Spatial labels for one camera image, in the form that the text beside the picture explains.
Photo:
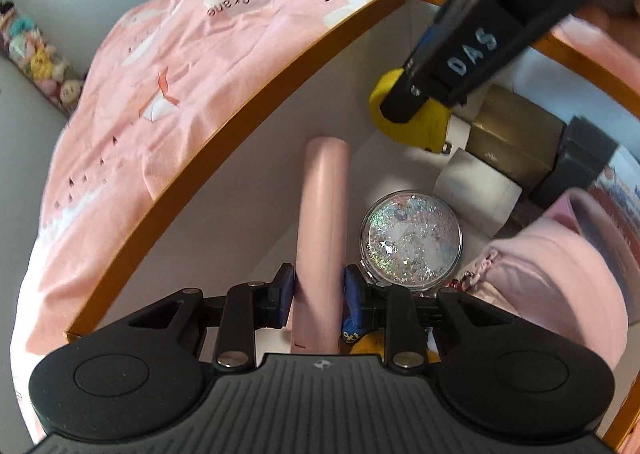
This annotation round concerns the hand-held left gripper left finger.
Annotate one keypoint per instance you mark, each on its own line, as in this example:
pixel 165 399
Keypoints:
pixel 286 294

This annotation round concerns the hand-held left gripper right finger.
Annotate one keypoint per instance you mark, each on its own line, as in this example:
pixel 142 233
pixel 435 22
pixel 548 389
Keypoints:
pixel 352 294

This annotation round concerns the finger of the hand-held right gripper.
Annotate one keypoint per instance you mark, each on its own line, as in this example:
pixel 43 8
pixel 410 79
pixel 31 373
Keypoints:
pixel 405 99

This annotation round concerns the yellow plastic object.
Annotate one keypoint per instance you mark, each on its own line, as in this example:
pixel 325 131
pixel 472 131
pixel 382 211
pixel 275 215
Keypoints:
pixel 415 131

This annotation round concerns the bear plush with blue hat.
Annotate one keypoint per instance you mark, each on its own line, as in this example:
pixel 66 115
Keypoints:
pixel 365 341

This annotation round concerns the round glitter mirror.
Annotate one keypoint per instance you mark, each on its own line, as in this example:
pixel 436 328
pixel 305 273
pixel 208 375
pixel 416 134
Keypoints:
pixel 410 239

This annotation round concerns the pink cylindrical bottle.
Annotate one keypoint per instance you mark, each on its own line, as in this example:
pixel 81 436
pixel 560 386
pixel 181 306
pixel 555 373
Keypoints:
pixel 322 214

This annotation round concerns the orange cardboard box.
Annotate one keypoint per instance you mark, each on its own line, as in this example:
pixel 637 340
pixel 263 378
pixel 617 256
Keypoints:
pixel 240 214

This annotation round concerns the gold box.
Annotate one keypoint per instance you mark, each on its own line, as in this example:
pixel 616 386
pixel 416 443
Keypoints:
pixel 515 134

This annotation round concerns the dark grey box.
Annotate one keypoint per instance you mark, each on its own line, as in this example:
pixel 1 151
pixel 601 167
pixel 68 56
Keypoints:
pixel 575 159

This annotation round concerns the pink pouch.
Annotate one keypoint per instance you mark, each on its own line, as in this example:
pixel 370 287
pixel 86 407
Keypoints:
pixel 550 294

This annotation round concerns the white and blue packet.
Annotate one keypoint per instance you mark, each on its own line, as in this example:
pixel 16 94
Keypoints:
pixel 620 199

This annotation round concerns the small white box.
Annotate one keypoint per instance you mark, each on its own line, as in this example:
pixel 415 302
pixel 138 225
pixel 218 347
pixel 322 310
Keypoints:
pixel 475 194

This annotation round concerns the hanging strip of plush toys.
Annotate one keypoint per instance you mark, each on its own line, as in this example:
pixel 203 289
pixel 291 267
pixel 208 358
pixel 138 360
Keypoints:
pixel 37 61

